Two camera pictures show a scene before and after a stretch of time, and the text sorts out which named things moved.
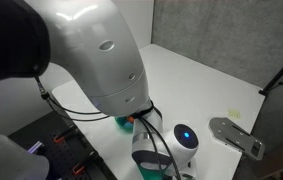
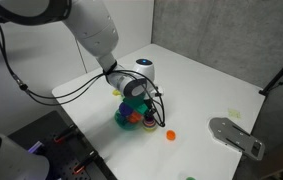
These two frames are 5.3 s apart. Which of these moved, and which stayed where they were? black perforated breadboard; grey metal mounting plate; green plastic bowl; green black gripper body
Moved: green black gripper body
Stayed: black perforated breadboard; grey metal mounting plate; green plastic bowl
